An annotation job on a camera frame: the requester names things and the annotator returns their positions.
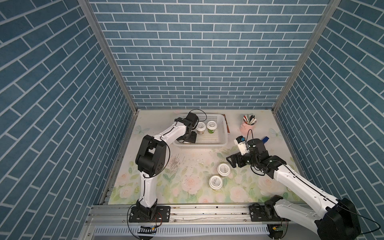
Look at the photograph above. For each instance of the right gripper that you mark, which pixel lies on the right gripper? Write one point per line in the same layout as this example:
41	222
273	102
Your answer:
238	155

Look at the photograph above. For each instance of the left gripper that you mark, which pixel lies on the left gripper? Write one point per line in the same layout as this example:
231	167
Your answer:
192	139

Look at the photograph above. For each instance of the yogurt cup red label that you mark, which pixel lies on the yogurt cup red label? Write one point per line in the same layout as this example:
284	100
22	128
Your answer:
200	128

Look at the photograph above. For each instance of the white plastic basket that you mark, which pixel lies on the white plastic basket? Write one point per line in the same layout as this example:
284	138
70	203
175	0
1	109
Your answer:
209	141

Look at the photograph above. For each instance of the yogurt cup bottom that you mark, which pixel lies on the yogurt cup bottom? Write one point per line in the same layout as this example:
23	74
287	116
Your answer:
215	182

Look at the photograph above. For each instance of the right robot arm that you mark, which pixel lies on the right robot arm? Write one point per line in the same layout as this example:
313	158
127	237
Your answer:
326	216

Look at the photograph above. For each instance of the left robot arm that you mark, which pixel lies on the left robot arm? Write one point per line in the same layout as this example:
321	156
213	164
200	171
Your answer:
152	158

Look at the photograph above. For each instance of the blue clip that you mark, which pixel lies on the blue clip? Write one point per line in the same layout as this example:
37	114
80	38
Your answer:
265	139

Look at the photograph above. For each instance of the pink pen holder cup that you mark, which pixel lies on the pink pen holder cup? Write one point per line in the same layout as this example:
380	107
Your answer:
245	127

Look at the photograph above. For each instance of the pens in holder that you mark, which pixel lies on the pens in holder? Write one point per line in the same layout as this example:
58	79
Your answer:
249	119

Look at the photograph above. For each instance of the red chopsticks packet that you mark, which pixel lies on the red chopsticks packet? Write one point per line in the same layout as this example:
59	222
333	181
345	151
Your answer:
227	125

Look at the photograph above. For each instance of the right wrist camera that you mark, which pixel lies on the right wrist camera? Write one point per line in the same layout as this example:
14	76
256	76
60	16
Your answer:
242	145

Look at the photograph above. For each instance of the aluminium mounting rail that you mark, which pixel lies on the aluminium mounting rail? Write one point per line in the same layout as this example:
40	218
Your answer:
178	214

